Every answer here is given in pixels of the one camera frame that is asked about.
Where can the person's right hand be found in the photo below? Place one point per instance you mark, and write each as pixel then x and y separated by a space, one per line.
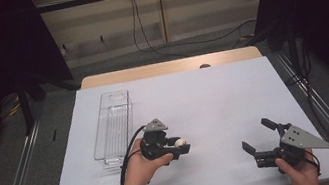
pixel 301 177

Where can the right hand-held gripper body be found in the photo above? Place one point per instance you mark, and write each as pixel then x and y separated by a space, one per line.
pixel 298 139

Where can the light wooden table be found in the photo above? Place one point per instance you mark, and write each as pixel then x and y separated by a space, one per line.
pixel 148 70

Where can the clear plastic container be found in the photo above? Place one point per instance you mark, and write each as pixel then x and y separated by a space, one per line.
pixel 112 128

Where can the person's left hand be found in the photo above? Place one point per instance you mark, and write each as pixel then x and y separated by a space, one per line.
pixel 140 171

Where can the small black floor item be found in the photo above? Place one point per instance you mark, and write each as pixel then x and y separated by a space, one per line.
pixel 54 135

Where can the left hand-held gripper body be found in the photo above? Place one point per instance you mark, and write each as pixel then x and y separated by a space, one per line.
pixel 155 141

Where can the white egg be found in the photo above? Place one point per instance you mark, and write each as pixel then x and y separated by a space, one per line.
pixel 180 142

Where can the white table cover board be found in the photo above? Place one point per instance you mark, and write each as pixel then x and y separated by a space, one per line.
pixel 207 98

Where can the black metal stand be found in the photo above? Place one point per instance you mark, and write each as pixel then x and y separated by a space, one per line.
pixel 25 109

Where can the dark round table grommet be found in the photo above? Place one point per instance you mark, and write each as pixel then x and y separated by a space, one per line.
pixel 204 65

